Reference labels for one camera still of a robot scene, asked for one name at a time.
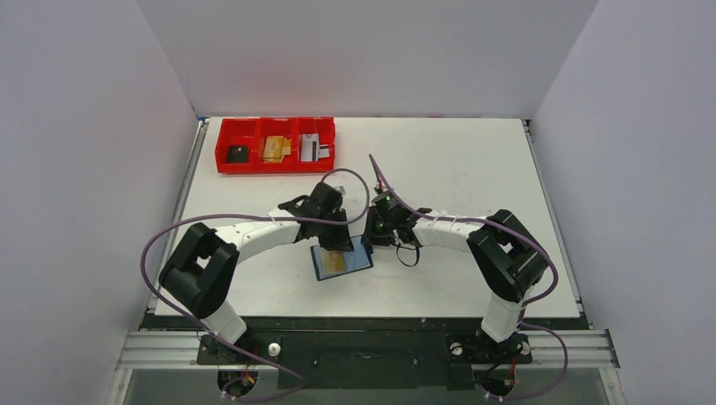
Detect gold credit card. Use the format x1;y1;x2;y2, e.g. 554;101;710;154
320;250;346;277

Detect navy blue card holder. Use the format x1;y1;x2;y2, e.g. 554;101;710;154
310;235;374;281

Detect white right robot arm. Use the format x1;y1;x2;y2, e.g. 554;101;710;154
361;188;548;360

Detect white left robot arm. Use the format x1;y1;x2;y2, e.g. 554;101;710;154
159;181;354;363

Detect silver cards in bin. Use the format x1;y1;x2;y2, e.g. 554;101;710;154
299;132;331;163

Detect gold cards in bin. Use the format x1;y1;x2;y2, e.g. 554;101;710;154
258;135;292;164

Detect black card in bin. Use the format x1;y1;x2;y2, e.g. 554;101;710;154
225;145;250;165

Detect red three-compartment bin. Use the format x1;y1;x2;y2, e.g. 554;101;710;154
214;116;336;175

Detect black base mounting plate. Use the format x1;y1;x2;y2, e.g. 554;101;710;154
140;315;588;390

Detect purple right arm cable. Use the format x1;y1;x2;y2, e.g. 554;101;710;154
367;154;569;402

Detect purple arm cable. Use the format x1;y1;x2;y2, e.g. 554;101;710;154
139;167;372;403
367;154;569;402

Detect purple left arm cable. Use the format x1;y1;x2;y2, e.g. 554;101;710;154
139;167;372;403

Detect aluminium frame rail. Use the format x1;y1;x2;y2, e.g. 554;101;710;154
117;330;621;370

